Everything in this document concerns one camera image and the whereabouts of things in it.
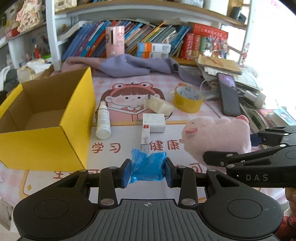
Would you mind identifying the pink plush pig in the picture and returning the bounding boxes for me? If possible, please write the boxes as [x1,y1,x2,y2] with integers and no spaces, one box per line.
[180,115,251,168]

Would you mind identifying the blue plastic bag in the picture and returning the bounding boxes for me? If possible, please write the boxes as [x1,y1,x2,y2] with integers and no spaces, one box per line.
[130,149,167,183]

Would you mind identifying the small red white box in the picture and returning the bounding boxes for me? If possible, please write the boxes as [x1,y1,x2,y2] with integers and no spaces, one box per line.
[140,125,150,154]

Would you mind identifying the white spray bottle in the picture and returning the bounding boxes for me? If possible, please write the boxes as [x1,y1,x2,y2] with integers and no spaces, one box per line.
[96,101,111,140]

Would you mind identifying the white power adapter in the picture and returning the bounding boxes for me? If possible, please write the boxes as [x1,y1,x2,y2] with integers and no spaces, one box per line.
[136,113,166,133]

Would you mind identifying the yellow tape roll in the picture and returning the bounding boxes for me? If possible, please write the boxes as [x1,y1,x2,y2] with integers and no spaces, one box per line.
[173,86,204,113]

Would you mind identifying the white sponge block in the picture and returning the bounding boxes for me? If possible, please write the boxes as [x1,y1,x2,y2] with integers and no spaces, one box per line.
[144,95,174,116]

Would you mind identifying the person right hand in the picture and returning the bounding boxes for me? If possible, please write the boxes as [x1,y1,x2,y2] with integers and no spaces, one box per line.
[285,188,296,216]

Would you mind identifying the stack of papers and books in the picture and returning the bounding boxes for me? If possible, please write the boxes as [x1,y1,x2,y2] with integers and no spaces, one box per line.
[195,55,295,132]

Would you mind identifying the black smartphone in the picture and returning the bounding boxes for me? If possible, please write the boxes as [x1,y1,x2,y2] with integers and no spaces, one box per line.
[217,73,241,117]

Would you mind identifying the yellow cardboard box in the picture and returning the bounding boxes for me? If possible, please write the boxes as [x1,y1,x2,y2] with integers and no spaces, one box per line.
[0,68,95,171]

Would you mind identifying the red dictionary books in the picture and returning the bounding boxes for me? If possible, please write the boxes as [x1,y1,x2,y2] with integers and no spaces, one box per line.
[179,23,229,60]

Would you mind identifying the purple pink cloth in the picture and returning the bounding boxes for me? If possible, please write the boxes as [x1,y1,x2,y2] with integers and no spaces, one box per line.
[53,54,204,86]

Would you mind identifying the orange blue white box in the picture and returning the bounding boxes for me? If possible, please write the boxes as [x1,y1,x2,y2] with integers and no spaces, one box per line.
[137,42,171,53]

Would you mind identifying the white tissue pack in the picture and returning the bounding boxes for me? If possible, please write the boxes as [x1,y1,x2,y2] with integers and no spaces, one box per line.
[16,59,51,83]

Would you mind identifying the pink cylindrical dispenser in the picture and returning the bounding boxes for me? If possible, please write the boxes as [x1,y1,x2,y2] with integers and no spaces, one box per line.
[105,26,125,58]

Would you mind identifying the white bookshelf frame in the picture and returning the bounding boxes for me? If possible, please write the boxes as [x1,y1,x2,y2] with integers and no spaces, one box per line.
[1,1,250,70]

